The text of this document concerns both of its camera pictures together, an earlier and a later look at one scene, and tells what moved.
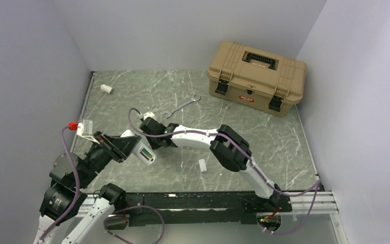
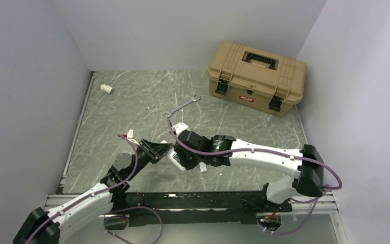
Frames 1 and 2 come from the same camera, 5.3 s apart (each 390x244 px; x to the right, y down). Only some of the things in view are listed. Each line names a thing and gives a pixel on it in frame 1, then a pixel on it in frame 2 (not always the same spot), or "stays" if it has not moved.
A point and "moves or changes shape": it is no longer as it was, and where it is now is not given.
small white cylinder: [106, 88] stays
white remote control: [145, 154] moves or changes shape
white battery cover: [202, 165] stays
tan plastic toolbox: [271, 82] stays
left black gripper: [117, 147] -> [155, 151]
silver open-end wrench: [169, 113] stays
